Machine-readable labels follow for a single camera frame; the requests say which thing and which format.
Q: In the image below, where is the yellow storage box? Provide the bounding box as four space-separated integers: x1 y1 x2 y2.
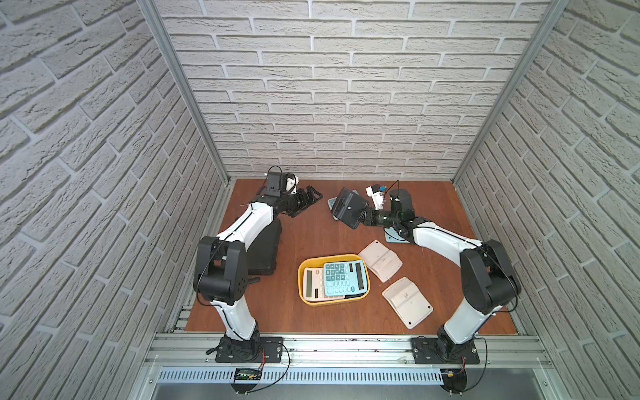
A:
298 254 371 307

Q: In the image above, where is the pink calculator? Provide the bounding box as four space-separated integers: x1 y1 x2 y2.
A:
303 268 352 303

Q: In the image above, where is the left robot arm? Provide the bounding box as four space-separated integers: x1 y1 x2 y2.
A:
193 186 323 355

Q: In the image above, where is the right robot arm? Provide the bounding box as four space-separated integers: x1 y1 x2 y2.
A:
362 209 521 362

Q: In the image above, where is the grey blue calculator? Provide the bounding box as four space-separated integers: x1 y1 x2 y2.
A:
328 189 358 209

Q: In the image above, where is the white calculator middle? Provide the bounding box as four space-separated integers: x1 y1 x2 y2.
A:
358 240 403 283

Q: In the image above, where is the white calculator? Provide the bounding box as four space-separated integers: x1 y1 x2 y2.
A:
358 240 403 283
383 277 433 329

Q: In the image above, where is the white calculator front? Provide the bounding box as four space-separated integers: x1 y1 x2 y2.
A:
383 277 433 329

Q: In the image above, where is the black tool case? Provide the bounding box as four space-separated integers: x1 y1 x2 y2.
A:
247 218 283 276

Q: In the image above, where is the right controller board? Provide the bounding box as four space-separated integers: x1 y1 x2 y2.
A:
440 369 468 395

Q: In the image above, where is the controller board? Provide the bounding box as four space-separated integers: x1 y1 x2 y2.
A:
440 369 468 395
233 368 263 383

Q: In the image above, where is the left controller board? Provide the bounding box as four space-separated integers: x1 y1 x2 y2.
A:
233 368 263 383

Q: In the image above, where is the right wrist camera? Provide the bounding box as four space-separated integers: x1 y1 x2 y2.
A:
366 184 413 212

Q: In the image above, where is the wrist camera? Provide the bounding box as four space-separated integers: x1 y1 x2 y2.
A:
366 184 413 212
263 170 299 198

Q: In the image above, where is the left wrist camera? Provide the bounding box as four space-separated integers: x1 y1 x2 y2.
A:
263 170 299 198

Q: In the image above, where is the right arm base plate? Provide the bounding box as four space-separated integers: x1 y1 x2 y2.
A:
410 336 480 365

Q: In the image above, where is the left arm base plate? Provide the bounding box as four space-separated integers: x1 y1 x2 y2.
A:
214 336 284 363

